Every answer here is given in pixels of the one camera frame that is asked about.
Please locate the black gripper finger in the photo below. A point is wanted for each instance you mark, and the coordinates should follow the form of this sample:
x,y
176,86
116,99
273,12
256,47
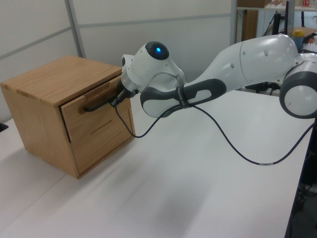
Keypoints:
x,y
118,99

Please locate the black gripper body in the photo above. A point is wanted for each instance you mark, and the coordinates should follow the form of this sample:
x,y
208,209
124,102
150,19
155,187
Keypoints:
x,y
121,88

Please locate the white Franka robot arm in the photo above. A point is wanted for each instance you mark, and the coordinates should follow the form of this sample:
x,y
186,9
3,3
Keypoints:
x,y
247,62

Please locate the plain wooden drawer front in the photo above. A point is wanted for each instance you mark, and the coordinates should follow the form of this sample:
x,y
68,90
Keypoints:
x,y
104,148

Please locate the wooden cabinet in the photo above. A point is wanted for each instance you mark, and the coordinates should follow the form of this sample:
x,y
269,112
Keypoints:
x,y
37,116

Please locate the black flat object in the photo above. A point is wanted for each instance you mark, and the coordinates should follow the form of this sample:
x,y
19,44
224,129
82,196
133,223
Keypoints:
x,y
3,126

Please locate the black desk equipment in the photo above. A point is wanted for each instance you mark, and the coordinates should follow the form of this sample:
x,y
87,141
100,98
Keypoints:
x,y
262,87

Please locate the tall cardboard box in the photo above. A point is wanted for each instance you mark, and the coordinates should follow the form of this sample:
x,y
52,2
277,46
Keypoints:
x,y
249,24

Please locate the flat cardboard box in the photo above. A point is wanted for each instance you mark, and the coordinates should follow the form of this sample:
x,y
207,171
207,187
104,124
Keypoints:
x,y
252,3

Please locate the black tripod stand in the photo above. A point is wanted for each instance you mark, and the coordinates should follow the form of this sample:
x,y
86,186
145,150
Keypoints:
x,y
276,23

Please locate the metal shelf unit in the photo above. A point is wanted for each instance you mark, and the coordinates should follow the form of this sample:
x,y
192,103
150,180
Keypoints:
x,y
272,8

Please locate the thin black pole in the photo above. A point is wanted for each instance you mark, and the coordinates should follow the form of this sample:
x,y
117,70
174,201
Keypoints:
x,y
287,17

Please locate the bottle with yellow cap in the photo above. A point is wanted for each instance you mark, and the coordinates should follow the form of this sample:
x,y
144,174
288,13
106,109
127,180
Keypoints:
x,y
298,37

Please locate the red and white box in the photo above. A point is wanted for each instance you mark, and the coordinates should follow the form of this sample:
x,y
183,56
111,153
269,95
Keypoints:
x,y
306,2

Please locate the grey partition post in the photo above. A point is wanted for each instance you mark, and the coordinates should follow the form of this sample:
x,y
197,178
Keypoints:
x,y
75,27
232,22

